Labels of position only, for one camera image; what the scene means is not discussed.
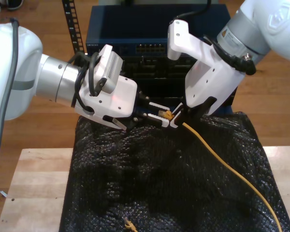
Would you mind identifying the yellow network cable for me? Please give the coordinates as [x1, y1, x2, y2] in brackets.
[123, 109, 283, 232]

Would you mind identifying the black rack shelf tray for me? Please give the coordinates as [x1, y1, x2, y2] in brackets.
[136, 77, 188, 107]

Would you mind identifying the blue base panel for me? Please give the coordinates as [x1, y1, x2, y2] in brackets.
[217, 88, 238, 114]

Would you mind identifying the black rack server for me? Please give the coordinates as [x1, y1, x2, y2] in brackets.
[122, 56, 199, 80]

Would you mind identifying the black bubble wrap mat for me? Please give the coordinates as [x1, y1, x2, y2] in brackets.
[58, 111, 290, 232]

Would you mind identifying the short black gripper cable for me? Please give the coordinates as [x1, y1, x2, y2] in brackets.
[71, 60, 95, 115]
[203, 35, 257, 76]

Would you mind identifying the blue network switch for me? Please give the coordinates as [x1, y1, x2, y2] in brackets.
[86, 4, 232, 58]

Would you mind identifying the grey camera cable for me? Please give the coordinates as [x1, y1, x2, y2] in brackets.
[0, 17, 106, 174]

